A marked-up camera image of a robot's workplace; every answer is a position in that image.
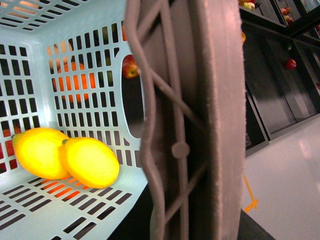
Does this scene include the light teal shopping basket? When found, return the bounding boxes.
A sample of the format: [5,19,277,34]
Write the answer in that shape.
[0,0,152,240]

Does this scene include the black fruit shelf tray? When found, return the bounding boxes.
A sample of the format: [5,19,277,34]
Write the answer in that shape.
[239,0,320,156]

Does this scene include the large orange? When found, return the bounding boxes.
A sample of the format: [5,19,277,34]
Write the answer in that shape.
[52,62,96,103]

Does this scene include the grey basket handle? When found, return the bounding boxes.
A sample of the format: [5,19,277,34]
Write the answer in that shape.
[124,0,246,240]

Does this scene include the yellow lemon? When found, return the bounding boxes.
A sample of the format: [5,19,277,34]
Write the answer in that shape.
[11,127,70,180]
[59,137,120,189]

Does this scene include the red apple centre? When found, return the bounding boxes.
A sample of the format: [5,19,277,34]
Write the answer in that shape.
[121,54,139,79]

